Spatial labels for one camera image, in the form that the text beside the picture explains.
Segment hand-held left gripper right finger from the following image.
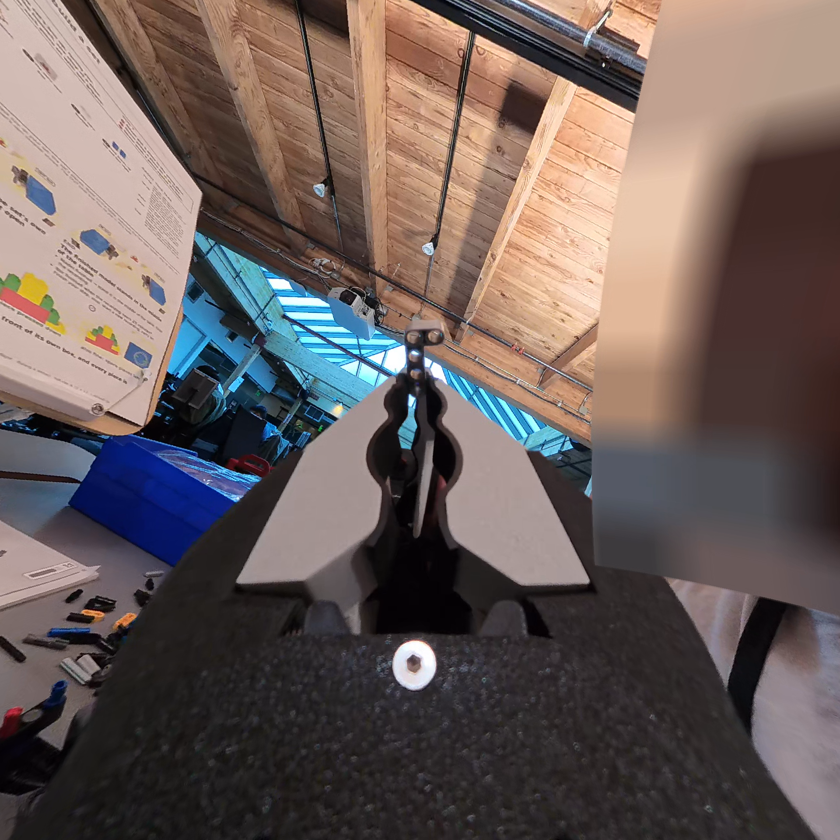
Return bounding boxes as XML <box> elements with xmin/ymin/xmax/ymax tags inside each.
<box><xmin>430</xmin><ymin>379</ymin><xmax>590</xmax><ymax>601</ymax></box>

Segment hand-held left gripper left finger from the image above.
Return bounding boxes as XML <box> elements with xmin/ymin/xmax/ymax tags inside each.
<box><xmin>236</xmin><ymin>375</ymin><xmax>411</xmax><ymax>606</ymax></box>

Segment grey lego beam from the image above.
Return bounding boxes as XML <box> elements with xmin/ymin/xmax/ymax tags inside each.
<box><xmin>403</xmin><ymin>318</ymin><xmax>448</xmax><ymax>540</ymax></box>

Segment scattered small lego pieces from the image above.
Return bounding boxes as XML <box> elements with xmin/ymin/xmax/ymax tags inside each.
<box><xmin>0</xmin><ymin>567</ymin><xmax>165</xmax><ymax>690</ymax></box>

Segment lego instruction booklet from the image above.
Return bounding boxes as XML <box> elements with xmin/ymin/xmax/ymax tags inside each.
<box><xmin>0</xmin><ymin>521</ymin><xmax>101</xmax><ymax>611</ymax></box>

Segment clear plastic bag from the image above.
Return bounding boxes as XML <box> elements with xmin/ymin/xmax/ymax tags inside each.
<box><xmin>156</xmin><ymin>448</ymin><xmax>262</xmax><ymax>505</ymax></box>

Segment blue plastic bin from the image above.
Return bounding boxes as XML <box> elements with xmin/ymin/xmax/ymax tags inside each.
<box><xmin>69</xmin><ymin>433</ymin><xmax>263</xmax><ymax>567</ymax></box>

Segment white ceiling box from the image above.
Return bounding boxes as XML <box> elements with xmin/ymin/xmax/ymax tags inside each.
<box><xmin>327</xmin><ymin>287</ymin><xmax>379</xmax><ymax>341</ymax></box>

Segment person's white shirt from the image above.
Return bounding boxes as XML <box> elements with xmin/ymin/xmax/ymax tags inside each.
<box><xmin>663</xmin><ymin>577</ymin><xmax>840</xmax><ymax>840</ymax></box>

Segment printed instruction sheet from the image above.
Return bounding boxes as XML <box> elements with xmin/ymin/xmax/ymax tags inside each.
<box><xmin>0</xmin><ymin>0</ymin><xmax>203</xmax><ymax>427</ymax></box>

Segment black strap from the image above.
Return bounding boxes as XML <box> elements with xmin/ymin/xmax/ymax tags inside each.
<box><xmin>725</xmin><ymin>597</ymin><xmax>788</xmax><ymax>736</ymax></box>

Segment black lego frame red pin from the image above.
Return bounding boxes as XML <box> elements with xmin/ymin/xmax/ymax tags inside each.
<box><xmin>0</xmin><ymin>679</ymin><xmax>70</xmax><ymax>795</ymax></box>

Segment black ceiling rail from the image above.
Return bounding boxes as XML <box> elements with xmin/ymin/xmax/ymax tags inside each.
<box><xmin>420</xmin><ymin>0</ymin><xmax>647</xmax><ymax>112</ymax></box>

